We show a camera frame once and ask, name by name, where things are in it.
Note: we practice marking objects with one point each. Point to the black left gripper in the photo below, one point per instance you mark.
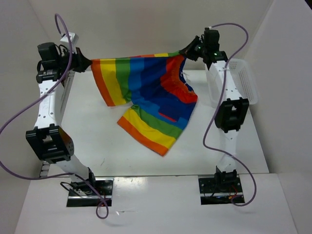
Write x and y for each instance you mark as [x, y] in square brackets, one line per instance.
[82, 62]

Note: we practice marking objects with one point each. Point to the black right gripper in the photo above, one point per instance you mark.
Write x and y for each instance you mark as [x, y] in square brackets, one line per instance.
[187, 51]

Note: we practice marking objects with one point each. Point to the rainbow striped shorts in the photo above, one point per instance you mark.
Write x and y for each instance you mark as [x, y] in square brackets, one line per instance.
[162, 101]

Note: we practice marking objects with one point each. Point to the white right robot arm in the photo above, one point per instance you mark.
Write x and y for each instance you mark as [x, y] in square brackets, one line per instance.
[231, 107]

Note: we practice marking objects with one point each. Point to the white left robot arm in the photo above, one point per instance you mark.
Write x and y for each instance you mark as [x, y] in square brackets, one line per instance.
[55, 73]

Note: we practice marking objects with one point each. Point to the white perforated plastic basket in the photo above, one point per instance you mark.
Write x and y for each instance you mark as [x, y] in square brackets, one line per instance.
[239, 81]

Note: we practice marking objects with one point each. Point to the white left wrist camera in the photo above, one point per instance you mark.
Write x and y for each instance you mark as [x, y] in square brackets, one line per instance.
[72, 37]

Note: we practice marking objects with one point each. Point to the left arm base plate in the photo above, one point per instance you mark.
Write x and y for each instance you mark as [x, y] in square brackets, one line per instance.
[82, 196]

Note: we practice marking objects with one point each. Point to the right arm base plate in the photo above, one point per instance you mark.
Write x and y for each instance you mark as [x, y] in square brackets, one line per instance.
[213, 194]

